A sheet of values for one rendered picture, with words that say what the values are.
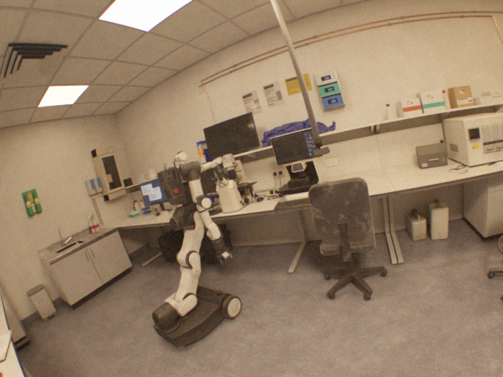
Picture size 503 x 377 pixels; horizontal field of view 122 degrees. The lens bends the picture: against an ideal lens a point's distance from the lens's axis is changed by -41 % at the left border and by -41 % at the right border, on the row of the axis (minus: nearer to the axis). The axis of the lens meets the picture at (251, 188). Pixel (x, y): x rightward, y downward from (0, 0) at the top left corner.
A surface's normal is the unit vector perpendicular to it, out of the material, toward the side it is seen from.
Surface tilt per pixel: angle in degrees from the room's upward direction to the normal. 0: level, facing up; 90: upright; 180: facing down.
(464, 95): 90
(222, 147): 86
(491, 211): 90
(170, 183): 88
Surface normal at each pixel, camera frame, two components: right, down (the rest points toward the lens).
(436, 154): -0.52, 0.28
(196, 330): 0.56, 0.00
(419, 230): -0.32, 0.25
